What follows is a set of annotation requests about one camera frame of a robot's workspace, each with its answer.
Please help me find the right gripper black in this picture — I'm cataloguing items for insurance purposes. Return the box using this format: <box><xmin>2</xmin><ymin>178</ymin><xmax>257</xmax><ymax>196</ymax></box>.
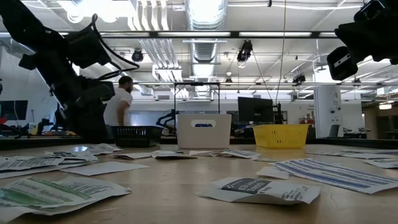
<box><xmin>326</xmin><ymin>12</ymin><xmax>398</xmax><ymax>81</ymax></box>

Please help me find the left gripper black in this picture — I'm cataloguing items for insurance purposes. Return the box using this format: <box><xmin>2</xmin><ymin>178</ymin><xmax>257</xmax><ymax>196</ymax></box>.
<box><xmin>65</xmin><ymin>26</ymin><xmax>116</xmax><ymax>106</ymax></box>

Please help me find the white printed towelette packet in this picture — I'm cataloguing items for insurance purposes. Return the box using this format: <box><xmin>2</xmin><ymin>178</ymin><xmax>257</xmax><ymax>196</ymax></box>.
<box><xmin>364</xmin><ymin>158</ymin><xmax>398</xmax><ymax>169</ymax></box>
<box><xmin>0</xmin><ymin>164</ymin><xmax>94</xmax><ymax>180</ymax></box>
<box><xmin>108</xmin><ymin>151</ymin><xmax>153</xmax><ymax>160</ymax></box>
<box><xmin>72</xmin><ymin>142</ymin><xmax>123</xmax><ymax>156</ymax></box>

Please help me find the blue striped bandage packet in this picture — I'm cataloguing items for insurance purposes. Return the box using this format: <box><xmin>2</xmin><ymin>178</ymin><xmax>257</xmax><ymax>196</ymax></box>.
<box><xmin>272</xmin><ymin>157</ymin><xmax>398</xmax><ymax>195</ymax></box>

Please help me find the green striped bandage packet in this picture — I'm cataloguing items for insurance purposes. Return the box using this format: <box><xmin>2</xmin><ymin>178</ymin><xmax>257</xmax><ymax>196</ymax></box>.
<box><xmin>0</xmin><ymin>176</ymin><xmax>94</xmax><ymax>208</ymax></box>
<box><xmin>188</xmin><ymin>150</ymin><xmax>223</xmax><ymax>157</ymax></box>
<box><xmin>0</xmin><ymin>202</ymin><xmax>85</xmax><ymax>224</ymax></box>
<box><xmin>54</xmin><ymin>175</ymin><xmax>133</xmax><ymax>200</ymax></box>

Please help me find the person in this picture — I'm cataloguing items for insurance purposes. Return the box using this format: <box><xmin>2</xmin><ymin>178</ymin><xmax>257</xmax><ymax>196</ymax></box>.
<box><xmin>103</xmin><ymin>75</ymin><xmax>135</xmax><ymax>140</ymax></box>

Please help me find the black ceiling spot lamp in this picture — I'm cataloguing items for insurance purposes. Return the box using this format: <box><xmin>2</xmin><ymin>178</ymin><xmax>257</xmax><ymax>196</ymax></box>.
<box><xmin>131</xmin><ymin>48</ymin><xmax>145</xmax><ymax>63</ymax></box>
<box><xmin>236</xmin><ymin>39</ymin><xmax>254</xmax><ymax>63</ymax></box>
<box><xmin>292</xmin><ymin>73</ymin><xmax>307</xmax><ymax>85</ymax></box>

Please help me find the white room pillar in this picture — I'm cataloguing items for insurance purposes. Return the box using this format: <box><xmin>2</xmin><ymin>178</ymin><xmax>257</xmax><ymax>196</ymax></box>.
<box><xmin>313</xmin><ymin>85</ymin><xmax>345</xmax><ymax>139</ymax></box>

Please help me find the black plastic basket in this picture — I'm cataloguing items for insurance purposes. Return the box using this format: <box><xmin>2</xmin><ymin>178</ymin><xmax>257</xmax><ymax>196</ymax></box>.
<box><xmin>111</xmin><ymin>125</ymin><xmax>164</xmax><ymax>148</ymax></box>

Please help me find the BZK towelette packet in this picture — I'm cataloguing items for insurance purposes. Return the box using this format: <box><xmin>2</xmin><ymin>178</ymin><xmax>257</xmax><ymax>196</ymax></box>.
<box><xmin>0</xmin><ymin>157</ymin><xmax>65</xmax><ymax>172</ymax></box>
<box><xmin>198</xmin><ymin>177</ymin><xmax>322</xmax><ymax>205</ymax></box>
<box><xmin>44</xmin><ymin>151</ymin><xmax>100</xmax><ymax>162</ymax></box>

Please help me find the white LED light strip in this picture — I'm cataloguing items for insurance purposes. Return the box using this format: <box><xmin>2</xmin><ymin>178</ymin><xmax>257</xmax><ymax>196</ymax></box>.
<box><xmin>238</xmin><ymin>30</ymin><xmax>313</xmax><ymax>38</ymax></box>
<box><xmin>157</xmin><ymin>30</ymin><xmax>233</xmax><ymax>38</ymax></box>

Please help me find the white gauze pad packet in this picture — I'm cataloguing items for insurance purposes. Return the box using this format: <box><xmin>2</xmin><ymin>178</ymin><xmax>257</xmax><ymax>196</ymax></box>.
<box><xmin>59</xmin><ymin>161</ymin><xmax>149</xmax><ymax>177</ymax></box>

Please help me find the yellow plastic basket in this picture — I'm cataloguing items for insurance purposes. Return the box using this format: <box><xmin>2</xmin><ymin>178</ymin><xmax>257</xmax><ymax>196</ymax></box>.
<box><xmin>252</xmin><ymin>124</ymin><xmax>310</xmax><ymax>149</ymax></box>

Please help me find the black computer monitor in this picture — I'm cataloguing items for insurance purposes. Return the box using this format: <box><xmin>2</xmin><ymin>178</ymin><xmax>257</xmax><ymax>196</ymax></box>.
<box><xmin>238</xmin><ymin>96</ymin><xmax>274</xmax><ymax>124</ymax></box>

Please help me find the black overhead light bar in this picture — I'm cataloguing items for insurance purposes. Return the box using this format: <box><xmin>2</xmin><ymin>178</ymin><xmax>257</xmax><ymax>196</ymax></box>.
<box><xmin>57</xmin><ymin>30</ymin><xmax>340</xmax><ymax>40</ymax></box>

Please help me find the white plastic bin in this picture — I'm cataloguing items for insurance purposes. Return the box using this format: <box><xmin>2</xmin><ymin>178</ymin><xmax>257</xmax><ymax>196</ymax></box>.
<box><xmin>176</xmin><ymin>113</ymin><xmax>233</xmax><ymax>149</ymax></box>

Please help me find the white narrow bandage packet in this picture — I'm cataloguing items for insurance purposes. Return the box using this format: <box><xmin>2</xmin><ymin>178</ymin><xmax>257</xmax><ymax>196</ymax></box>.
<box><xmin>256</xmin><ymin>166</ymin><xmax>290</xmax><ymax>180</ymax></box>

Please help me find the torn white text-printed packet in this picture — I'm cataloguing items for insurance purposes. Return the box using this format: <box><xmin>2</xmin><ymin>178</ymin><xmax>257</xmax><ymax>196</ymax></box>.
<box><xmin>221</xmin><ymin>149</ymin><xmax>262</xmax><ymax>159</ymax></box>

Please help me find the black sleeved arm cable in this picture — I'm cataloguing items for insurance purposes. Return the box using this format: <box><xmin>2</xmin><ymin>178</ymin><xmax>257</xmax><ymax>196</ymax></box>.
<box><xmin>90</xmin><ymin>14</ymin><xmax>140</xmax><ymax>81</ymax></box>

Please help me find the dark wall screen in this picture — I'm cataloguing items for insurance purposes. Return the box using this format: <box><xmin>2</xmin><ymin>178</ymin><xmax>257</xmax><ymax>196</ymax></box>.
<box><xmin>0</xmin><ymin>100</ymin><xmax>29</xmax><ymax>121</ymax></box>

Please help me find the silver ceiling air duct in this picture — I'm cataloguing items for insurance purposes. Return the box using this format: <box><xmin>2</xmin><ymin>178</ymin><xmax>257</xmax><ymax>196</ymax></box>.
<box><xmin>185</xmin><ymin>0</ymin><xmax>228</xmax><ymax>97</ymax></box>

